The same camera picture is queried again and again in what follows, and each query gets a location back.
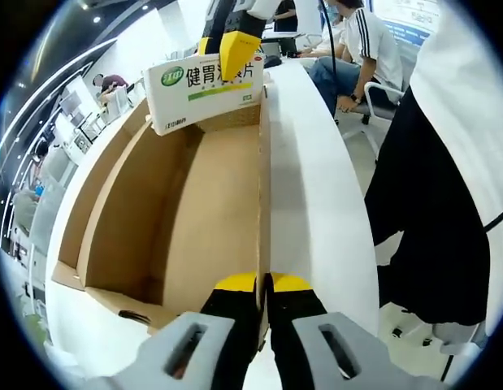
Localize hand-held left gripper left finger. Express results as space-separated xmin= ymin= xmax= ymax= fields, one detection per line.
xmin=86 ymin=272 xmax=261 ymax=390

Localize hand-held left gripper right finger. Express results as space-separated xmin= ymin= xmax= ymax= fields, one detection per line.
xmin=266 ymin=272 xmax=449 ymax=390

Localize white medicine box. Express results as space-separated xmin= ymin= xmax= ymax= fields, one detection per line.
xmin=144 ymin=54 xmax=266 ymax=137

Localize brown cardboard shoe box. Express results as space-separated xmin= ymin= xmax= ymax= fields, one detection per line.
xmin=50 ymin=83 xmax=273 ymax=355

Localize grey office chair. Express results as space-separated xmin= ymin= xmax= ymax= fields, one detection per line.
xmin=336 ymin=80 xmax=403 ymax=163

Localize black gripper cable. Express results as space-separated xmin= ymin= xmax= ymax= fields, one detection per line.
xmin=483 ymin=202 xmax=503 ymax=233
xmin=317 ymin=0 xmax=342 ymax=85

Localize blue white wall poster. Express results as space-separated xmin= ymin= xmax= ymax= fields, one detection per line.
xmin=375 ymin=0 xmax=441 ymax=49

